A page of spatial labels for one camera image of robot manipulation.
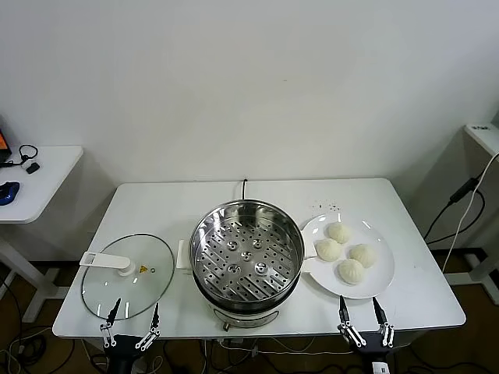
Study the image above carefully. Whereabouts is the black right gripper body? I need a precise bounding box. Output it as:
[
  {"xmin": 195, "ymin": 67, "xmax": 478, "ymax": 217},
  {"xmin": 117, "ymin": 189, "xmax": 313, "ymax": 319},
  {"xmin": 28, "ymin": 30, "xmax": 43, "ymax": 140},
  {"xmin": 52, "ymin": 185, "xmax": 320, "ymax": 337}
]
[{"xmin": 352, "ymin": 333, "xmax": 391, "ymax": 374}]

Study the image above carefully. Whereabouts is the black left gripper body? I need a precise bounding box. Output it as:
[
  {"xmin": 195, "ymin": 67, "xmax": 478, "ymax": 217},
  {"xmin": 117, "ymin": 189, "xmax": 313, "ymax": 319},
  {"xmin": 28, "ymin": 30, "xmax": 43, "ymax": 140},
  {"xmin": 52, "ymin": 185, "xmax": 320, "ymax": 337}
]
[{"xmin": 103, "ymin": 333, "xmax": 152, "ymax": 374}]

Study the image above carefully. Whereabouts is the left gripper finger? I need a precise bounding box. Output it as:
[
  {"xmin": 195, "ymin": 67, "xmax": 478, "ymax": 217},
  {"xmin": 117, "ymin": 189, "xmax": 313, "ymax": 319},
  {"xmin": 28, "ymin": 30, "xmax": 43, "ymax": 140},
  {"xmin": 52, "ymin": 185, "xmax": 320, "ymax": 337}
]
[
  {"xmin": 99, "ymin": 298, "xmax": 122, "ymax": 348},
  {"xmin": 134, "ymin": 302, "xmax": 162, "ymax": 351}
]

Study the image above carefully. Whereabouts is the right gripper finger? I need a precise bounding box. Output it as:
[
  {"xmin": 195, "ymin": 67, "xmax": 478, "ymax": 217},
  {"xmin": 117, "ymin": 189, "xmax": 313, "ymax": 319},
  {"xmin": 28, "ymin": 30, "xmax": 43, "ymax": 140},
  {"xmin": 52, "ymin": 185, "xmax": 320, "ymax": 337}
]
[
  {"xmin": 337, "ymin": 295, "xmax": 367, "ymax": 349},
  {"xmin": 372, "ymin": 297, "xmax": 395, "ymax": 348}
]

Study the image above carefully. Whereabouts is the white steamed baozi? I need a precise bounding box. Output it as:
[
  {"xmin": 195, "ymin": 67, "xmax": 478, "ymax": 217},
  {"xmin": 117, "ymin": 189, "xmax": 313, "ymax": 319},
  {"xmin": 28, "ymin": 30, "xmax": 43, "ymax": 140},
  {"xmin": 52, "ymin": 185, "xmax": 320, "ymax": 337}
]
[
  {"xmin": 335, "ymin": 258, "xmax": 366, "ymax": 286},
  {"xmin": 314, "ymin": 238, "xmax": 344, "ymax": 263},
  {"xmin": 326, "ymin": 221, "xmax": 352, "ymax": 245},
  {"xmin": 348, "ymin": 243, "xmax": 378, "ymax": 270}
]

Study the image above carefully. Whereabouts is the stainless steel steamer basket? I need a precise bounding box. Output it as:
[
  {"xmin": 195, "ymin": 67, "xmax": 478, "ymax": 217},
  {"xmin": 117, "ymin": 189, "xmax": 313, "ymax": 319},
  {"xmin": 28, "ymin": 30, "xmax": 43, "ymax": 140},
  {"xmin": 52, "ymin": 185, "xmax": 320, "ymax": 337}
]
[{"xmin": 189, "ymin": 199, "xmax": 306, "ymax": 311}]

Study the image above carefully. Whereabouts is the white round plate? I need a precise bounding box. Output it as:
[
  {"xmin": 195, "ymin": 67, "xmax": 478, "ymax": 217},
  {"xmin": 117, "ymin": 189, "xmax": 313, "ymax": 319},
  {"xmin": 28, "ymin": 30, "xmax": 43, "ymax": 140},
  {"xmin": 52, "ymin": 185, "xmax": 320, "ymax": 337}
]
[{"xmin": 299, "ymin": 213, "xmax": 396, "ymax": 300}]

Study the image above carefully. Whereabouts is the white electric pot base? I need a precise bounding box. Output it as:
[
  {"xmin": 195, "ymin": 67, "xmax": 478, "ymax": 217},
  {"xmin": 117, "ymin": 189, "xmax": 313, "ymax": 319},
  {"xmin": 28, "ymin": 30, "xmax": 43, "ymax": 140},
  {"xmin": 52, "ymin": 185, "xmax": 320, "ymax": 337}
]
[{"xmin": 176, "ymin": 238, "xmax": 317, "ymax": 333}]

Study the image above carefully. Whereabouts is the white side desk with laptop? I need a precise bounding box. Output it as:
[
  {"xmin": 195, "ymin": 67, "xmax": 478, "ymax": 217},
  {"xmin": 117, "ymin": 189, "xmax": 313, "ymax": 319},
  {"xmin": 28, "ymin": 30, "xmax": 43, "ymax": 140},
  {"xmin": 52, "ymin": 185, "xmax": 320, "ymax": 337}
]
[{"xmin": 0, "ymin": 146, "xmax": 85, "ymax": 324}]

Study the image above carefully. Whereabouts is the blue computer mouse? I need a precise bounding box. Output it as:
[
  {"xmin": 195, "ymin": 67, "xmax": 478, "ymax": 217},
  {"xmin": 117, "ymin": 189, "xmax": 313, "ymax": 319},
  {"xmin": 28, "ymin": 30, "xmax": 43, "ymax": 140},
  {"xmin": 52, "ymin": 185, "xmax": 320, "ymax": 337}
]
[{"xmin": 0, "ymin": 181, "xmax": 20, "ymax": 206}]

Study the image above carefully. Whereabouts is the white side desk with sticker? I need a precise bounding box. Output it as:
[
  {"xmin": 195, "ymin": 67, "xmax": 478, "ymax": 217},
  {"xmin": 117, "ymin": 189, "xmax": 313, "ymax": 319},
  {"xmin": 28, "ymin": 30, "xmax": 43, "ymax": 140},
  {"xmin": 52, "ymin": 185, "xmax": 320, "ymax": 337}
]
[{"xmin": 444, "ymin": 123, "xmax": 499, "ymax": 305}]

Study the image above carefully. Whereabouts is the glass lid with white handle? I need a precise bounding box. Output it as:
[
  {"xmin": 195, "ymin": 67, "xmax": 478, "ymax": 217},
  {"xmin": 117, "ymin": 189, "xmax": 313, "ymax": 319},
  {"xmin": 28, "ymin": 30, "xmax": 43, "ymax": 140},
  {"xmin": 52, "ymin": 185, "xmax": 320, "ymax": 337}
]
[{"xmin": 80, "ymin": 232, "xmax": 175, "ymax": 321}]

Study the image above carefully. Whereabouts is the white hanging cable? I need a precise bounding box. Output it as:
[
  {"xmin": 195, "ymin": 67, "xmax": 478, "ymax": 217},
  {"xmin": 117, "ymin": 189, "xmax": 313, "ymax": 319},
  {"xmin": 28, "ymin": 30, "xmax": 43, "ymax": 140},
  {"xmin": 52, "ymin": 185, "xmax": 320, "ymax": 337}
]
[{"xmin": 442, "ymin": 151, "xmax": 499, "ymax": 276}]

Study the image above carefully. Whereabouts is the black cable with adapter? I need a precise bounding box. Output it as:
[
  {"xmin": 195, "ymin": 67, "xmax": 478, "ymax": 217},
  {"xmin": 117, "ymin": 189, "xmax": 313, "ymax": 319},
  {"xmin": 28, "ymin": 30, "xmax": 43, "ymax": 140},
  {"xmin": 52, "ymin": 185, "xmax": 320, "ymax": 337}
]
[{"xmin": 423, "ymin": 177, "xmax": 487, "ymax": 245}]

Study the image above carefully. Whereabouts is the black headset cable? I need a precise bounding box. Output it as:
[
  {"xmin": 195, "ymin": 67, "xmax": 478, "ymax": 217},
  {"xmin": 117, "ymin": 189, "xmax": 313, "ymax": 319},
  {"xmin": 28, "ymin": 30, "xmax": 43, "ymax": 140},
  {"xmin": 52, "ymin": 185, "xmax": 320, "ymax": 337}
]
[{"xmin": 0, "ymin": 143, "xmax": 39, "ymax": 168}]

